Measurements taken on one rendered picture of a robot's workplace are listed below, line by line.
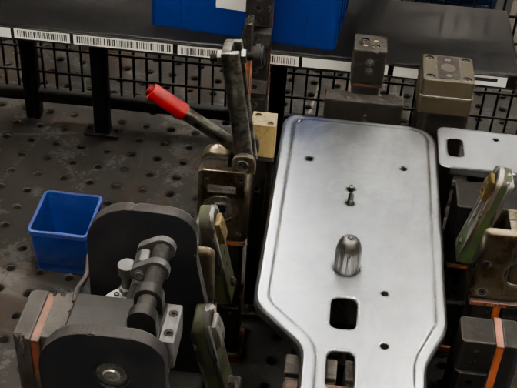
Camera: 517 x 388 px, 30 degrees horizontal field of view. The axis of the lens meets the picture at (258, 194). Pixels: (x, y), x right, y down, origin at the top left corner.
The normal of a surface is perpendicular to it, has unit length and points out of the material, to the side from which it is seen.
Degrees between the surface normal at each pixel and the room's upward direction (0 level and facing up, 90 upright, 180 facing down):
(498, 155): 0
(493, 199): 90
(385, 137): 0
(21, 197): 0
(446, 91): 89
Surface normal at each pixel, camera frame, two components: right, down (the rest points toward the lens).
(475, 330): 0.05, -0.79
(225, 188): -0.11, 0.61
